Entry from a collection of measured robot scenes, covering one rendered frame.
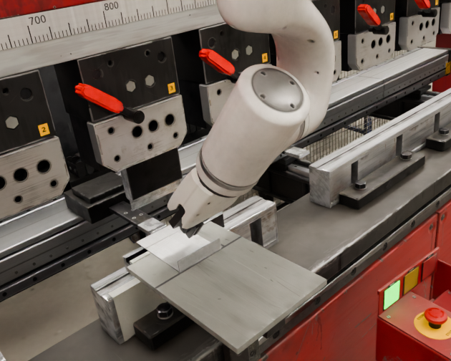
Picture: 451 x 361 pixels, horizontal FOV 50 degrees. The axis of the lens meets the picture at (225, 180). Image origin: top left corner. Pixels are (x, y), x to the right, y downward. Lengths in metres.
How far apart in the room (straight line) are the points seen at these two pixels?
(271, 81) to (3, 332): 2.11
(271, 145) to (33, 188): 0.31
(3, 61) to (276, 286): 0.46
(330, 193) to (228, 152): 0.61
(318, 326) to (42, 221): 0.60
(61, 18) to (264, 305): 0.45
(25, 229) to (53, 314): 1.44
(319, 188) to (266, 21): 0.72
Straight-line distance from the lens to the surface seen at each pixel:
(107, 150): 0.70
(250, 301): 0.70
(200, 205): 0.63
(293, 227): 1.09
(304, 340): 1.03
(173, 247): 0.83
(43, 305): 2.54
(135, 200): 0.80
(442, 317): 0.99
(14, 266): 1.02
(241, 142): 0.53
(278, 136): 0.52
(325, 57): 0.57
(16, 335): 2.43
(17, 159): 0.65
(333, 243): 1.03
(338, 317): 1.11
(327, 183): 1.13
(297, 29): 0.51
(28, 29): 0.64
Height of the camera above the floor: 1.45
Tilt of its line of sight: 26 degrees down
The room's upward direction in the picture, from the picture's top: 7 degrees counter-clockwise
